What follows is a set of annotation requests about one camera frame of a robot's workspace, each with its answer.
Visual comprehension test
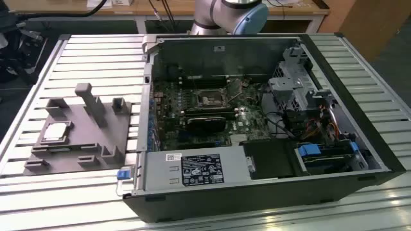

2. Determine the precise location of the silver CPU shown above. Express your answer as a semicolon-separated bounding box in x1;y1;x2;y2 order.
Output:
43;123;70;141

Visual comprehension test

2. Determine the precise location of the black RAM slot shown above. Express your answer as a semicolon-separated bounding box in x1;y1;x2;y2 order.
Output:
183;108;235;118

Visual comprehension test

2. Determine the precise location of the CPU socket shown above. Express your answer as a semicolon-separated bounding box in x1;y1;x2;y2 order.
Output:
195;89;231;109

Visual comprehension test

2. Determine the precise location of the black graphics card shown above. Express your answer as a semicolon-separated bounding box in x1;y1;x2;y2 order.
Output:
186;115;227;133

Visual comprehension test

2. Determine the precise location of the green motherboard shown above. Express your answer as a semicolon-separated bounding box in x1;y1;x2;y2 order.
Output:
150;77;274;152

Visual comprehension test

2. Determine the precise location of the metal socket cover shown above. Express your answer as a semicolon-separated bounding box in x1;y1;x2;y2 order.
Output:
225;78;245;96

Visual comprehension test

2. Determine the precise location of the silver power supply with label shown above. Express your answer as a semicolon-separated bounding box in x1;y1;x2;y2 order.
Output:
140;147;255;191

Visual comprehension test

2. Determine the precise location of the black plastic shroud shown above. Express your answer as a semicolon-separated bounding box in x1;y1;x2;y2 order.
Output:
242;139;297;180

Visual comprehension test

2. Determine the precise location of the silver drive cage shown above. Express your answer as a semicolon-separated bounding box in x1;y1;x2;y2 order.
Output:
269;47;333;114

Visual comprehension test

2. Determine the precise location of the blue case latch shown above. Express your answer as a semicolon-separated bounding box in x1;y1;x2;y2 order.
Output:
116;169;134;180

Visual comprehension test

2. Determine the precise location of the blue disk carrier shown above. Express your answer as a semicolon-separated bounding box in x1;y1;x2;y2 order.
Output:
297;143;323;160

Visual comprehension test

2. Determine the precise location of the black PC case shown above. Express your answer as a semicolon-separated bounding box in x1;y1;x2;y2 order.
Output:
122;33;406;223

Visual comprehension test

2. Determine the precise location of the grey parts rack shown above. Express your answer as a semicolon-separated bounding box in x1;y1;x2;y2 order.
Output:
24;82;142;177

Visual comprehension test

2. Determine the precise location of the wooden desk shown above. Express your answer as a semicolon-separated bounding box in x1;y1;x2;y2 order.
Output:
0;0;331;34

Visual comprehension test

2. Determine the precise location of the black equipment stand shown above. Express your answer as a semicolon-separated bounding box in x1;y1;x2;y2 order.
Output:
0;14;50;85

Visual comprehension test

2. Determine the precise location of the brown cabinet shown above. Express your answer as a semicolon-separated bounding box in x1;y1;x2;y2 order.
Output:
339;0;411;62

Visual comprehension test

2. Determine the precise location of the orange and yellow wire bundle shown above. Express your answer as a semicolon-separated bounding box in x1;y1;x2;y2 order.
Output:
305;117;342;141

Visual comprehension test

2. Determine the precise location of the thick black hose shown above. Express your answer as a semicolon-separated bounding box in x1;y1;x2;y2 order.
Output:
19;0;108;19

